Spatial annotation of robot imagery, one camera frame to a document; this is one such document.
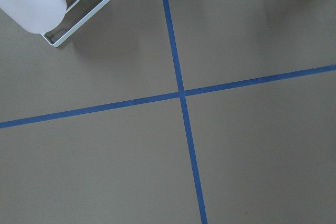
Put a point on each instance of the pink cup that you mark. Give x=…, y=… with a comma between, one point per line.
x=35, y=16

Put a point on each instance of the white wire cup rack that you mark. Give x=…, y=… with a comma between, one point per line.
x=78, y=12

